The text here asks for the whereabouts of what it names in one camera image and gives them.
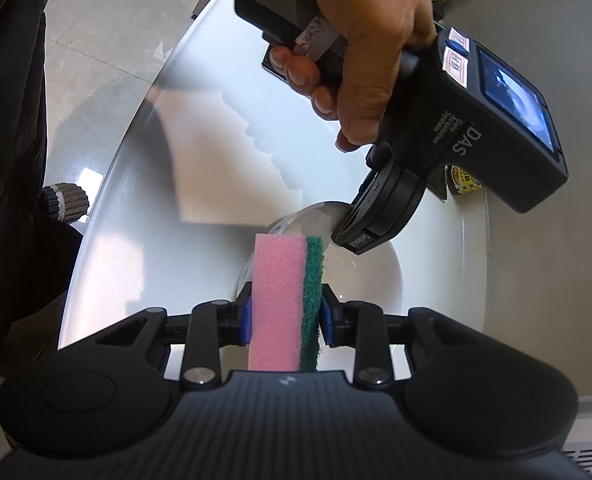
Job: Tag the person's left hand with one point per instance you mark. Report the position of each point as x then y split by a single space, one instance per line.
371 25

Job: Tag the brown ribbed slipper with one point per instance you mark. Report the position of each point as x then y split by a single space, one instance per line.
65 202

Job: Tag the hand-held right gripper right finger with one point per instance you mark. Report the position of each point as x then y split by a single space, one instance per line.
326 324

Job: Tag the white ceramic bowl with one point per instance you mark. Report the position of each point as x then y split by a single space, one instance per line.
368 280

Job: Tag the pink and green sponge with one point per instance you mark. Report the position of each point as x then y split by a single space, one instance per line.
276 300

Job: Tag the black tablet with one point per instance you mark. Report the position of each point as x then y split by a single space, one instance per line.
438 187

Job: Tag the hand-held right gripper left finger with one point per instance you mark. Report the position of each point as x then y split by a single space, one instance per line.
247 321

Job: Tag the yellow printed can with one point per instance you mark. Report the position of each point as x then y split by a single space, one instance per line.
468 182

